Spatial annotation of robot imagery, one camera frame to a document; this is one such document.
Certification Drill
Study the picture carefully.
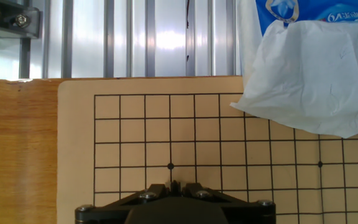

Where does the blue white packet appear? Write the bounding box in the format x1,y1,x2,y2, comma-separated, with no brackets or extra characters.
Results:
230,20,358,139

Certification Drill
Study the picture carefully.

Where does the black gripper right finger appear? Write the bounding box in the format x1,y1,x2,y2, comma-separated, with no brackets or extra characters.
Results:
184,182,249,205

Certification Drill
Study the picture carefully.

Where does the tan go board mat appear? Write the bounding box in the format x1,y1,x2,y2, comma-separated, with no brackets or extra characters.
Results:
57,76,358,224

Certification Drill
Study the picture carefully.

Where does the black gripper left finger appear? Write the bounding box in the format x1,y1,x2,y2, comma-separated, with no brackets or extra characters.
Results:
104,183,171,208

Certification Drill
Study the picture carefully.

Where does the blue tissue pack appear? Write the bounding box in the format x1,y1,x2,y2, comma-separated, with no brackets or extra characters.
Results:
235,0,358,91

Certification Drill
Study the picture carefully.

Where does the bolted aluminium bracket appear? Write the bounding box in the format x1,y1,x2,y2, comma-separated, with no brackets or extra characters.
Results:
0,0,43,40

